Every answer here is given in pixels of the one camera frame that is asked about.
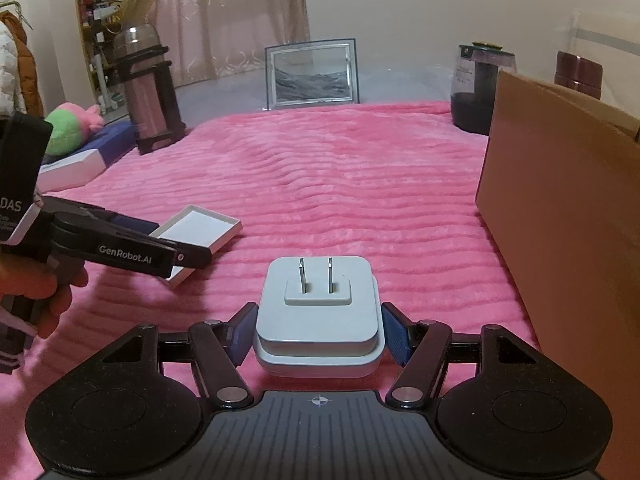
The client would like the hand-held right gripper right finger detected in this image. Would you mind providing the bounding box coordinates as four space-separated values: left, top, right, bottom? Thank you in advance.
380 301 543 409

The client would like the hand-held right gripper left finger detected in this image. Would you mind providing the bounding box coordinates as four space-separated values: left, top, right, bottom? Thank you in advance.
97 301 258 409

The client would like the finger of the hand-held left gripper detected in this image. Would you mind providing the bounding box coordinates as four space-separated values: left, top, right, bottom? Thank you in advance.
85 205 162 238
172 244 213 268

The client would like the shallow white box tray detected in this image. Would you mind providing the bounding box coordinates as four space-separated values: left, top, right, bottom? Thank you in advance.
149 204 244 288

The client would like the white plug power adapter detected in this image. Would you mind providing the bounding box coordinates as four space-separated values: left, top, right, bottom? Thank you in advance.
252 256 386 378

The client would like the brown cardboard box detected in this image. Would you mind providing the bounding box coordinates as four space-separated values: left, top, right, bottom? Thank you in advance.
475 69 640 480

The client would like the person's left hand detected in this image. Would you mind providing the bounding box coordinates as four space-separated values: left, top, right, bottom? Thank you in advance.
0 255 89 339

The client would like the blue and white flat box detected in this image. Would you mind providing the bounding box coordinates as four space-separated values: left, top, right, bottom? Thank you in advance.
37 124 138 192

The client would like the green pink plush toy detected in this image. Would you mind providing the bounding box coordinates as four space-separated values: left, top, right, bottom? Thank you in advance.
44 102 105 156

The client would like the white puffer jacket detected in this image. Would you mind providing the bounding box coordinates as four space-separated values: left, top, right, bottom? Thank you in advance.
0 20 23 118

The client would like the pink steel thermos flask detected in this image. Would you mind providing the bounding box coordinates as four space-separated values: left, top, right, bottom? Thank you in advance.
111 25 187 156

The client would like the pink ribbed fleece blanket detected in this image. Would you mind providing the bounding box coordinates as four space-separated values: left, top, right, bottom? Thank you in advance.
0 100 551 480

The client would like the cluttered bookshelf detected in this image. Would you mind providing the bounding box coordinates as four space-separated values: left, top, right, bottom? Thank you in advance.
72 0 126 116

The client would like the framed landscape picture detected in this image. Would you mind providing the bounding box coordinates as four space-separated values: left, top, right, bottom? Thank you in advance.
264 37 360 111

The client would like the beige patterned curtain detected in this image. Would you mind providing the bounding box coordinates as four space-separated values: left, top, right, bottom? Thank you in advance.
117 0 311 88

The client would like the dark glass jar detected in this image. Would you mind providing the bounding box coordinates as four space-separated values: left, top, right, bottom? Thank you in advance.
450 41 517 136

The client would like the maroon cylindrical container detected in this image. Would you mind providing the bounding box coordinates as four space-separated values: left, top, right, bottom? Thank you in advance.
554 50 605 101

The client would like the plastic wrapped white headboard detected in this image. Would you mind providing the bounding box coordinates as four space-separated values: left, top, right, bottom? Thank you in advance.
565 7 640 131

